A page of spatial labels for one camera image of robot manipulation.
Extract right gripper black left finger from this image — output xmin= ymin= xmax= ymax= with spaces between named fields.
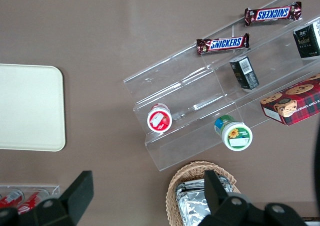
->
xmin=18 ymin=170 xmax=95 ymax=226

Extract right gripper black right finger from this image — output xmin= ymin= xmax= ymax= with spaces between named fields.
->
xmin=202 ymin=170 xmax=266 ymax=226

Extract foil-wrapped sandwich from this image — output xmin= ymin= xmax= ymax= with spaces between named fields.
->
xmin=174 ymin=177 xmax=238 ymax=199
xmin=176 ymin=183 xmax=213 ymax=226

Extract light wicker basket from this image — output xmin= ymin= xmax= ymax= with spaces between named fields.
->
xmin=165 ymin=160 xmax=242 ymax=226

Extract cream plastic tray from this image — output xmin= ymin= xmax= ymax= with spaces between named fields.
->
xmin=0 ymin=63 xmax=66 ymax=152

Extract clear acrylic bottle rack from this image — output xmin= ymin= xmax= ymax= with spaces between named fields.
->
xmin=0 ymin=184 xmax=61 ymax=211

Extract green-lidded sunflower cup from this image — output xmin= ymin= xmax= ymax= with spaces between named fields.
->
xmin=213 ymin=114 xmax=253 ymax=152

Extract red-lidded yogurt cup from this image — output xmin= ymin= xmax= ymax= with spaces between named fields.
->
xmin=146 ymin=103 xmax=173 ymax=133

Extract red tartan cookie box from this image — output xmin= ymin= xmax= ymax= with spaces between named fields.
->
xmin=259 ymin=73 xmax=320 ymax=127

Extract clear acrylic tiered shelf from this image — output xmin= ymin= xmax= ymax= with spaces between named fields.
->
xmin=122 ymin=0 xmax=320 ymax=172

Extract small dark green box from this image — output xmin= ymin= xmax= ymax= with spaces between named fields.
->
xmin=292 ymin=18 xmax=320 ymax=59
xmin=229 ymin=56 xmax=260 ymax=90

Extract Snickers chocolate bar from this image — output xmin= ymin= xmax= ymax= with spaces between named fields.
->
xmin=244 ymin=1 xmax=303 ymax=27
xmin=195 ymin=33 xmax=250 ymax=55

